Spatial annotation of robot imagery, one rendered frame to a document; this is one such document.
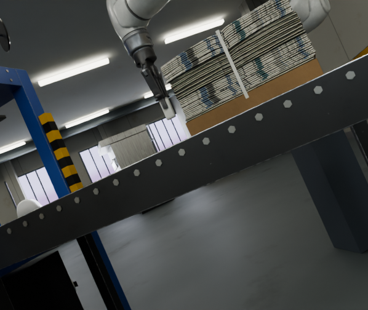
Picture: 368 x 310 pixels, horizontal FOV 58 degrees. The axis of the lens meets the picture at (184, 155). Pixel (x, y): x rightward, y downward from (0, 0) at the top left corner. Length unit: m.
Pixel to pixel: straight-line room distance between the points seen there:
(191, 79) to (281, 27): 0.26
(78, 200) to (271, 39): 0.65
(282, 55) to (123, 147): 7.27
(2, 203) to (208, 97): 10.66
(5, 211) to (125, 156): 4.71
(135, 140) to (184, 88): 7.17
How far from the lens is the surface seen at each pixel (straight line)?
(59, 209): 0.98
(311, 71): 0.88
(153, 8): 1.07
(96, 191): 0.90
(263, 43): 0.90
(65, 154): 1.83
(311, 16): 1.72
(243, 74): 0.91
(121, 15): 1.13
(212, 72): 0.92
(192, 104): 0.94
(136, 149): 8.06
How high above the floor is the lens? 0.75
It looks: 1 degrees up
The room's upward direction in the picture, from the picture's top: 24 degrees counter-clockwise
